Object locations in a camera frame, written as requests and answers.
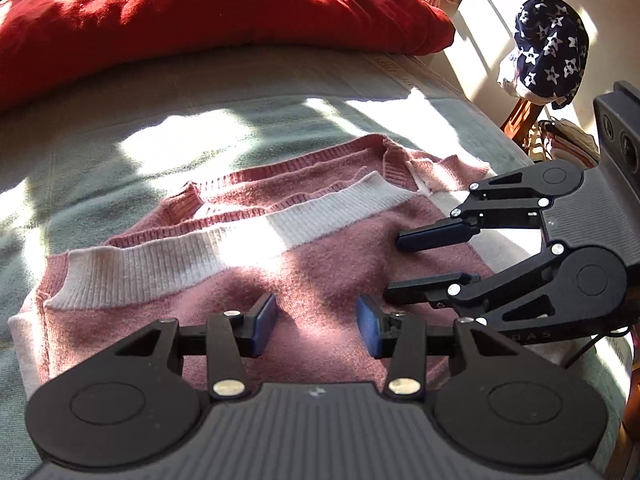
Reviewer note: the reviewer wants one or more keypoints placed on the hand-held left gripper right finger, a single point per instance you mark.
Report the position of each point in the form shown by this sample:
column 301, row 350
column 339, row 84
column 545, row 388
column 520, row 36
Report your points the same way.
column 369, row 325

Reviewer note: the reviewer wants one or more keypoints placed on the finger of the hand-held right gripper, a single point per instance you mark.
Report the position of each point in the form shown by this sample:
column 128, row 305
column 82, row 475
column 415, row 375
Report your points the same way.
column 425, row 290
column 430, row 237

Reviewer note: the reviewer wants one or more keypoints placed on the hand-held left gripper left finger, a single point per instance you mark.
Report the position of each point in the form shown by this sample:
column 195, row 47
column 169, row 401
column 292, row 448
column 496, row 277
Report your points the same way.
column 265, row 320

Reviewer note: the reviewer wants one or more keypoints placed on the pink and white knit sweater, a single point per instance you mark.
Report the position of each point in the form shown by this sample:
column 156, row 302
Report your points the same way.
column 325, row 270

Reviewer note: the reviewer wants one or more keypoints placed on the stack of folded clothes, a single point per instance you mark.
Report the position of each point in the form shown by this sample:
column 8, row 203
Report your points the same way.
column 570, row 140

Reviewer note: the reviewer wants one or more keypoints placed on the wooden chair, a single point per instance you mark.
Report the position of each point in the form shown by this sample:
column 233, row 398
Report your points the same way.
column 517, row 120

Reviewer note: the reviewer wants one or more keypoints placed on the navy star print garment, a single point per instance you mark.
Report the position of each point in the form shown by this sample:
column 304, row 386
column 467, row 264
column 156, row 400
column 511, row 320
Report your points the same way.
column 550, row 45

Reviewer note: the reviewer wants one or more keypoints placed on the green plaid bed blanket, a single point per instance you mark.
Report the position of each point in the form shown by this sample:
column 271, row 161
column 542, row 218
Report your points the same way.
column 100, row 160

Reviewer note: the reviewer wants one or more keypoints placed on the red duvet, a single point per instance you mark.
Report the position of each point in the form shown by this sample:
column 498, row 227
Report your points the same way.
column 200, row 10

